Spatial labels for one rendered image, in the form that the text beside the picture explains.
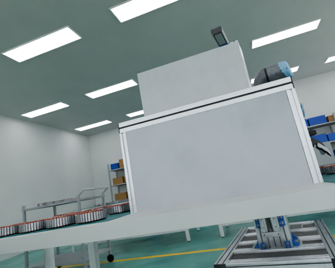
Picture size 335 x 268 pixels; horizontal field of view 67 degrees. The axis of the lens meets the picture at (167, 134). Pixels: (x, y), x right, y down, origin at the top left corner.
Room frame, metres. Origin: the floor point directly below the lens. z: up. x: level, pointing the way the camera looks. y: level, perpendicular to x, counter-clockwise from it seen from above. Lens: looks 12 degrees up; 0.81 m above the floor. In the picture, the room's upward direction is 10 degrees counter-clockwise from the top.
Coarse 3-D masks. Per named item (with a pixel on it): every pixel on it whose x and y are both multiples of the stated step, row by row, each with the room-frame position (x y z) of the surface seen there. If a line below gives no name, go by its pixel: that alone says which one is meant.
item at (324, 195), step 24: (264, 192) 0.83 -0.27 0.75; (288, 192) 0.69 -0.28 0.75; (312, 192) 0.65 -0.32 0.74; (144, 216) 0.77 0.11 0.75; (168, 216) 0.75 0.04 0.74; (192, 216) 0.73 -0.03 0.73; (216, 216) 0.71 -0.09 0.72; (240, 216) 0.70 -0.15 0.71; (264, 216) 0.68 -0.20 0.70; (0, 240) 0.92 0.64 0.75; (24, 240) 0.89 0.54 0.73; (48, 240) 0.86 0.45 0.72; (72, 240) 0.84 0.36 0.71; (96, 240) 0.81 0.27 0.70
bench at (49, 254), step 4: (48, 248) 2.10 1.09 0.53; (52, 248) 2.13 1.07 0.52; (44, 252) 2.11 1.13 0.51; (48, 252) 2.10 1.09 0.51; (52, 252) 2.13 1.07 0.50; (48, 256) 2.10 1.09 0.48; (52, 256) 2.12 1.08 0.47; (48, 260) 2.10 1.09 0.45; (52, 260) 2.12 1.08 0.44; (48, 264) 2.10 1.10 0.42; (52, 264) 2.12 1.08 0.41
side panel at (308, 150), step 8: (288, 96) 0.84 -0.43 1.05; (296, 96) 0.83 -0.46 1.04; (296, 104) 0.83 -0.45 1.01; (296, 112) 0.84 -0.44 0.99; (296, 120) 0.83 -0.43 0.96; (304, 120) 0.83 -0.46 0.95; (304, 128) 0.83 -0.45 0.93; (304, 136) 0.84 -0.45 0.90; (304, 144) 0.83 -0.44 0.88; (304, 152) 0.84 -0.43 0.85; (312, 152) 0.83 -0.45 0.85; (312, 160) 0.84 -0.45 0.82; (312, 168) 0.83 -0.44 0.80; (312, 176) 0.84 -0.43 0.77; (320, 176) 0.83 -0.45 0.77
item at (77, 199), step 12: (48, 204) 3.28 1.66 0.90; (60, 204) 3.37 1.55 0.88; (24, 216) 3.40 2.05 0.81; (108, 240) 3.70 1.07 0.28; (24, 252) 3.40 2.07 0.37; (72, 252) 3.90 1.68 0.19; (84, 252) 3.16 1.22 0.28; (108, 252) 3.71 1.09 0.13; (36, 264) 3.49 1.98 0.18; (60, 264) 3.25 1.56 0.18; (72, 264) 3.20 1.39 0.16; (84, 264) 3.16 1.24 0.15
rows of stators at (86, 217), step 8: (104, 208) 0.97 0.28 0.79; (64, 216) 0.96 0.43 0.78; (72, 216) 0.97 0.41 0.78; (80, 216) 0.91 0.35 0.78; (88, 216) 0.90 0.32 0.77; (96, 216) 0.92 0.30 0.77; (104, 216) 0.94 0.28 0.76; (16, 224) 1.04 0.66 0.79; (24, 224) 0.97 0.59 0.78; (32, 224) 0.98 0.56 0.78; (40, 224) 0.99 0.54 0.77; (48, 224) 0.95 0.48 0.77; (56, 224) 0.94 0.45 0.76; (64, 224) 0.95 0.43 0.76; (0, 232) 1.01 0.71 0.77; (8, 232) 1.01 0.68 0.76; (16, 232) 1.03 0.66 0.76; (24, 232) 0.98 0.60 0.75
